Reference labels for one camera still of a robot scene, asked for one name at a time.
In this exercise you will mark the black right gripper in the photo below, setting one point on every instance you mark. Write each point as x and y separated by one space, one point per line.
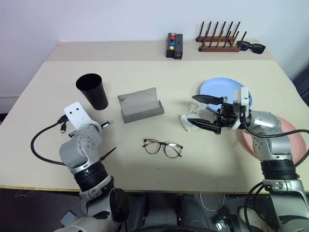
227 116

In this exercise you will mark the tortoiseshell frame eyeglasses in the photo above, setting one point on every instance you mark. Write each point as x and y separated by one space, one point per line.
152 146

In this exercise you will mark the grey glasses case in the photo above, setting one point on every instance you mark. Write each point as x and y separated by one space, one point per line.
140 106

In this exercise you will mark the pink plate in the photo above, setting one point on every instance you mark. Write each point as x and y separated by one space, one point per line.
288 125

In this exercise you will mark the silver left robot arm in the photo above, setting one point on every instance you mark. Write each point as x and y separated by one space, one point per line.
79 149

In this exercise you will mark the black plastic cup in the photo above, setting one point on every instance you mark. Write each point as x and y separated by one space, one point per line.
96 96

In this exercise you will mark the crumpled white tissue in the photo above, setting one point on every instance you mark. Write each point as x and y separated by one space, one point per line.
186 122

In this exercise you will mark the blue plate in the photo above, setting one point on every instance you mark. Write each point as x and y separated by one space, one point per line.
217 87

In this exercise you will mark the wooden plate rack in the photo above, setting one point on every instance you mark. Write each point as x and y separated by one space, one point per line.
217 49

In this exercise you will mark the plain black box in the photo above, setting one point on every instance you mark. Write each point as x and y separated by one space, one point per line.
178 48

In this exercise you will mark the black box with coloured buttons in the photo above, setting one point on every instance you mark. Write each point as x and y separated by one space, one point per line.
170 52

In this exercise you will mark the black sunglasses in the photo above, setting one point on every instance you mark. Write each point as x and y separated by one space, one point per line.
258 49

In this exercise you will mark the dark grey rounded shape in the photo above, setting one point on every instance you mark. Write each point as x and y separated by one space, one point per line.
193 210
137 210

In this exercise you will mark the black textured object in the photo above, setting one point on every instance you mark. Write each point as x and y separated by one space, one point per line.
303 87

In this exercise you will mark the black zip tie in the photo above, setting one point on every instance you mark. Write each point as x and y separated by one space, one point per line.
108 154

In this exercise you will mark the black metal floor device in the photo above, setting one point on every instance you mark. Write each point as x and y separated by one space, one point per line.
229 222

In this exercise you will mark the white shoe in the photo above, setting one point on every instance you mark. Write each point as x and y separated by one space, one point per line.
256 218

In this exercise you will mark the small grey square pad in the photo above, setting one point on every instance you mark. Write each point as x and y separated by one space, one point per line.
68 218

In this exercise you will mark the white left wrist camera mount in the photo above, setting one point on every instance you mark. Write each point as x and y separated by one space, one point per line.
74 114

